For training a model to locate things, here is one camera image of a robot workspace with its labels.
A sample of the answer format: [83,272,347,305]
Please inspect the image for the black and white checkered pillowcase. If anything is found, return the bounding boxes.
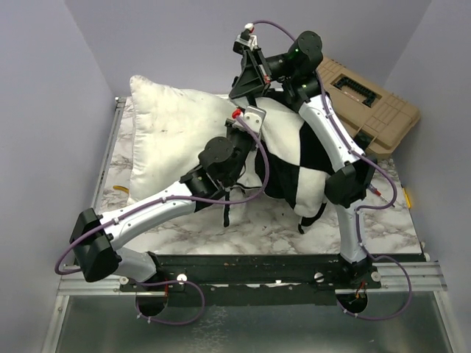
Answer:
[220,91,343,235]

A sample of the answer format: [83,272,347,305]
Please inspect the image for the tan plastic toolbox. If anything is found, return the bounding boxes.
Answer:
[318,57,420,160]

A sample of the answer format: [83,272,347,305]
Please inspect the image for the aluminium left side rail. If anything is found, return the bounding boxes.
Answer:
[91,96,127,212]

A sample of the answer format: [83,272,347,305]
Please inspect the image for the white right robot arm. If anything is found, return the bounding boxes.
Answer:
[229,47,377,288]

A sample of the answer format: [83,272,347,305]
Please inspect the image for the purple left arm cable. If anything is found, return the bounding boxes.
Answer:
[54,112,272,325]

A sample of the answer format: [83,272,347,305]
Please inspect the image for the yellow handled pliers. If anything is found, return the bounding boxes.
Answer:
[113,185,129,194]

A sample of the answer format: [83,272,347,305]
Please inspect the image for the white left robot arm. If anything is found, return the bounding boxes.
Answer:
[70,116,263,290]

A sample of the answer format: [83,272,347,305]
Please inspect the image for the white pillow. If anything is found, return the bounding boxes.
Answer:
[128,75,236,204]

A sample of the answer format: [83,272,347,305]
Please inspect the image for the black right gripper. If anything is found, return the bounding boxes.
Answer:
[227,47,296,103]

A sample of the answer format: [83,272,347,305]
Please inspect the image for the black front mounting rail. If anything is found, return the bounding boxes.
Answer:
[120,254,380,307]

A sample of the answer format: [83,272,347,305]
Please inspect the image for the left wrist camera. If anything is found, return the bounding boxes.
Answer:
[198,106,266,188]

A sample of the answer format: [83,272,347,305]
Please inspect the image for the blue handled screwdriver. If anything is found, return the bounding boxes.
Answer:
[368,185,389,204]

